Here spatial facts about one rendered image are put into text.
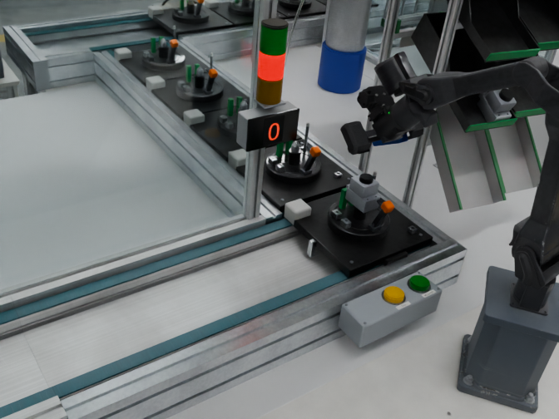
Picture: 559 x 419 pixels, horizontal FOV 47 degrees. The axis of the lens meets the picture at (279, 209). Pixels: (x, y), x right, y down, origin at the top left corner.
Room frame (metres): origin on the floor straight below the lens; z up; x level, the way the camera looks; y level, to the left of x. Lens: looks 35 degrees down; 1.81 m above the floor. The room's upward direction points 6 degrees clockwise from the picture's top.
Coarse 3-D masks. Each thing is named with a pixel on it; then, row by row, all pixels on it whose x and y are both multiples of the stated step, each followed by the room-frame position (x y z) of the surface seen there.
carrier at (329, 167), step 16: (288, 144) 1.42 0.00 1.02; (304, 144) 1.44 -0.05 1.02; (272, 160) 1.36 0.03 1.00; (288, 160) 1.38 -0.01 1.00; (304, 160) 1.40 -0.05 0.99; (320, 160) 1.44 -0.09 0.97; (272, 176) 1.33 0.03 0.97; (288, 176) 1.32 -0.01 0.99; (304, 176) 1.32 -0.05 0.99; (320, 176) 1.36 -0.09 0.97; (352, 176) 1.38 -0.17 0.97; (272, 192) 1.27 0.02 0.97; (288, 192) 1.28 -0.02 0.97; (304, 192) 1.28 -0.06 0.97; (320, 192) 1.29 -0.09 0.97; (336, 192) 1.32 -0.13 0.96
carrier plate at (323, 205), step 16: (320, 208) 1.23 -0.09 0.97; (304, 224) 1.15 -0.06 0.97; (320, 224) 1.16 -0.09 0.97; (400, 224) 1.19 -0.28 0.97; (416, 224) 1.20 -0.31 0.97; (320, 240) 1.10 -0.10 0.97; (336, 240) 1.11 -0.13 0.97; (384, 240) 1.13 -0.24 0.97; (400, 240) 1.13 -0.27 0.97; (416, 240) 1.14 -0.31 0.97; (336, 256) 1.05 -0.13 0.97; (352, 256) 1.06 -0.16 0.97; (368, 256) 1.07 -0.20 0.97; (384, 256) 1.07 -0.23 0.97; (352, 272) 1.02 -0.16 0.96
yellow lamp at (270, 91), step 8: (264, 80) 1.14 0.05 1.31; (280, 80) 1.15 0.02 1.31; (256, 88) 1.15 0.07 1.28; (264, 88) 1.14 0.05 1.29; (272, 88) 1.13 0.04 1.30; (280, 88) 1.15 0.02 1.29; (256, 96) 1.15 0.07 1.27; (264, 96) 1.14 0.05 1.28; (272, 96) 1.14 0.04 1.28; (280, 96) 1.15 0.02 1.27; (272, 104) 1.14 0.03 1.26
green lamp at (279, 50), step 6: (264, 30) 1.14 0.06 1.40; (270, 30) 1.13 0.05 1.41; (276, 30) 1.14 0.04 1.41; (282, 30) 1.14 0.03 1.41; (264, 36) 1.14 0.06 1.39; (270, 36) 1.13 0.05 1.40; (276, 36) 1.13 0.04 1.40; (282, 36) 1.14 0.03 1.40; (264, 42) 1.14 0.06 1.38; (270, 42) 1.13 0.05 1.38; (276, 42) 1.13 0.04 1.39; (282, 42) 1.14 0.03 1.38; (264, 48) 1.14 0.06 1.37; (270, 48) 1.13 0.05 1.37; (276, 48) 1.14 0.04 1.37; (282, 48) 1.14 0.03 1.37; (270, 54) 1.13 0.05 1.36; (276, 54) 1.14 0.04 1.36; (282, 54) 1.14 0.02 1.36
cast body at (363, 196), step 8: (360, 176) 1.18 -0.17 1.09; (368, 176) 1.18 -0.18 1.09; (352, 184) 1.18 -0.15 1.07; (360, 184) 1.16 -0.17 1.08; (368, 184) 1.17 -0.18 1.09; (376, 184) 1.17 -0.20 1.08; (352, 192) 1.18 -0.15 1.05; (360, 192) 1.16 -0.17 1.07; (368, 192) 1.16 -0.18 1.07; (376, 192) 1.18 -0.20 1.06; (352, 200) 1.17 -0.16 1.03; (360, 200) 1.15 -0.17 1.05; (368, 200) 1.15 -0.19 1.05; (376, 200) 1.16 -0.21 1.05; (360, 208) 1.15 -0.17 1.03; (368, 208) 1.15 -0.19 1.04; (376, 208) 1.16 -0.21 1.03
